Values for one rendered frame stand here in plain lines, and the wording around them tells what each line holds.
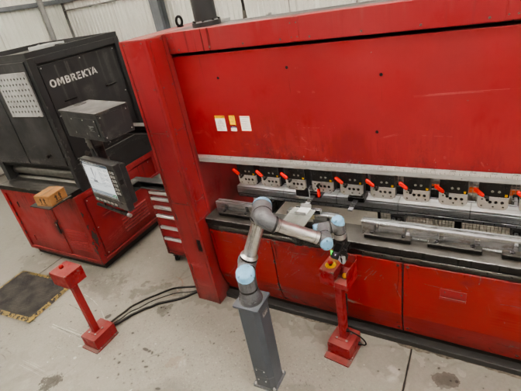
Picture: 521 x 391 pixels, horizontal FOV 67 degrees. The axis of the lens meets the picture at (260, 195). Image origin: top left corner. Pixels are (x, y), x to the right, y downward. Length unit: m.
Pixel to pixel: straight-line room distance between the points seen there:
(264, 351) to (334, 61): 1.84
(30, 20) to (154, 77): 7.26
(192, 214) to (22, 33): 7.23
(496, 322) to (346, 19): 2.01
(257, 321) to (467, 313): 1.34
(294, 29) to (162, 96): 1.02
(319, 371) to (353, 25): 2.28
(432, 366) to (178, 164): 2.29
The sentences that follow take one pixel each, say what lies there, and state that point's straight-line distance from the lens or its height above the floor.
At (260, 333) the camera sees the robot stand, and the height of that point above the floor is 0.56.
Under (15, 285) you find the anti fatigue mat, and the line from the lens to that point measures 5.26.
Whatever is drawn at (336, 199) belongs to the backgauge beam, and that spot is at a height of 0.96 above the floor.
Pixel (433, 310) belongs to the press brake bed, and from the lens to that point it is 2.95.
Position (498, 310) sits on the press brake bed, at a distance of 2.87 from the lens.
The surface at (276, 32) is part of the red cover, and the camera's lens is 2.47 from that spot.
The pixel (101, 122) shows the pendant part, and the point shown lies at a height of 1.89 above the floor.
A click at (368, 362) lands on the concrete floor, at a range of 3.16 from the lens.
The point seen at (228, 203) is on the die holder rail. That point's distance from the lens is 3.23.
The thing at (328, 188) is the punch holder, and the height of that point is 1.21.
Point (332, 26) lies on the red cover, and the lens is 2.34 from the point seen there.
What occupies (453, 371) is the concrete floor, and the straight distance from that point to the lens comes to 3.18.
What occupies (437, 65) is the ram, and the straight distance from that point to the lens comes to 2.27.
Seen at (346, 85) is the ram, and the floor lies 1.90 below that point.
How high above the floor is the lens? 2.49
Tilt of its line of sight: 28 degrees down
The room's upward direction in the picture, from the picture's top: 11 degrees counter-clockwise
